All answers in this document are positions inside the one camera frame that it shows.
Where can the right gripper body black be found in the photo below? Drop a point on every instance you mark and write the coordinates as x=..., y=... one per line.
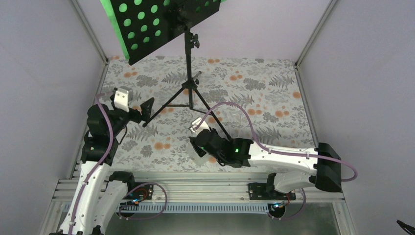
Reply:
x=220, y=156

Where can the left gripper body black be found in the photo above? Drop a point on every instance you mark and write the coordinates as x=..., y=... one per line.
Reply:
x=136, y=117

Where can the white metronome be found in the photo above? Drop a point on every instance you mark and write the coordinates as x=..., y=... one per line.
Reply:
x=194, y=156

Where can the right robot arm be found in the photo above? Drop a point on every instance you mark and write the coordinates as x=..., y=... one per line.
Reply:
x=312, y=167

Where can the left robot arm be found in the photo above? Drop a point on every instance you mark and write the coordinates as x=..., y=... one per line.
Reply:
x=90, y=213

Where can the floral patterned table mat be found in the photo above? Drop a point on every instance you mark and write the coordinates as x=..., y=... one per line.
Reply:
x=259, y=94

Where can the black perforated music stand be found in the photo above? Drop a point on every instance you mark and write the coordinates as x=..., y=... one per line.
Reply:
x=184, y=97

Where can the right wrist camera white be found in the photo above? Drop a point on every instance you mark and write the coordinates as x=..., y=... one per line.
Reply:
x=198, y=125

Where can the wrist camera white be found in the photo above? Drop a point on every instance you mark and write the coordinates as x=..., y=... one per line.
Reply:
x=122, y=96
x=198, y=125

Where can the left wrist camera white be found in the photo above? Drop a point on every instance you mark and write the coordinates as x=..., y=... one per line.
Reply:
x=122, y=96

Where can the aluminium rail frame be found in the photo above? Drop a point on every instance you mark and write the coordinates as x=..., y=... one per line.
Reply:
x=227, y=193

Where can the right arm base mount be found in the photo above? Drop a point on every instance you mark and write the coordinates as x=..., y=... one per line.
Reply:
x=276, y=208

